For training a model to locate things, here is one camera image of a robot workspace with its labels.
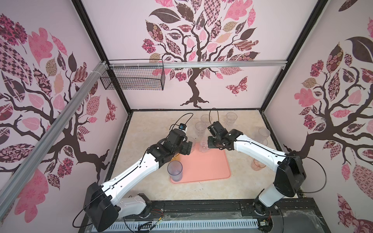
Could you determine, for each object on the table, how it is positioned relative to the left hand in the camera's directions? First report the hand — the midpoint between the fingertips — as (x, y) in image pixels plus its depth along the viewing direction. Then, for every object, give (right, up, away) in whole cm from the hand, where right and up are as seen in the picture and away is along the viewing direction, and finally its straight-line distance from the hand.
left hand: (184, 144), depth 78 cm
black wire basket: (-34, +44, +17) cm, 58 cm away
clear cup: (+16, +15, +32) cm, 39 cm away
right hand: (+15, +1, +7) cm, 17 cm away
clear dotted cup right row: (+56, +4, +22) cm, 61 cm away
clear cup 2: (+34, +15, +29) cm, 47 cm away
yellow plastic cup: (-5, -11, +14) cm, 18 cm away
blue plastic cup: (-6, -16, +9) cm, 19 cm away
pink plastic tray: (+9, -16, +11) cm, 22 cm away
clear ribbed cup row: (+53, -1, +16) cm, 55 cm away
